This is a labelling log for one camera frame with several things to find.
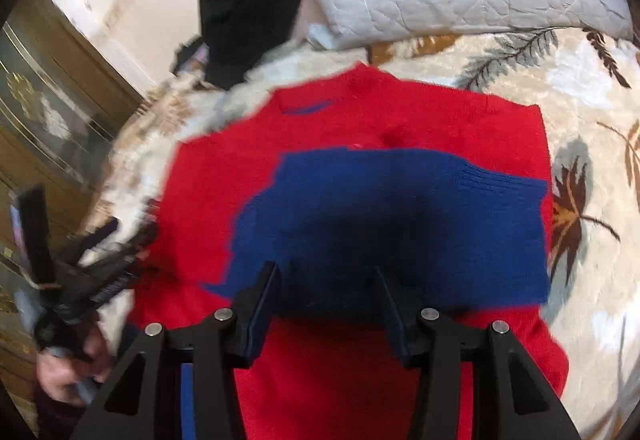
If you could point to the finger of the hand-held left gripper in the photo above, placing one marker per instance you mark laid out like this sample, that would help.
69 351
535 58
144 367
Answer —
117 237
120 277

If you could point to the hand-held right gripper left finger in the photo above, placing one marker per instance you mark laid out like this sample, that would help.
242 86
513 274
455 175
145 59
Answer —
264 302

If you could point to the wooden cabinet with stained glass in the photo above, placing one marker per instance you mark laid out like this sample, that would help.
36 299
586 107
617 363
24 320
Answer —
45 95

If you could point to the leaf print fleece blanket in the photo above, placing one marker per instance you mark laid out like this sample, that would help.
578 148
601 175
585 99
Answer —
590 130

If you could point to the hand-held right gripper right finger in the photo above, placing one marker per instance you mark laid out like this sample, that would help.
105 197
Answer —
396 322

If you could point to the red and blue knit sweater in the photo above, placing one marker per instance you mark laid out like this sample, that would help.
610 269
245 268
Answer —
325 120

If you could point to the person's left hand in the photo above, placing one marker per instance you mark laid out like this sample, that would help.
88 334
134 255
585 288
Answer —
62 375

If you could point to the black garment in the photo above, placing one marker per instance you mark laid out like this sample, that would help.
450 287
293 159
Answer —
245 20

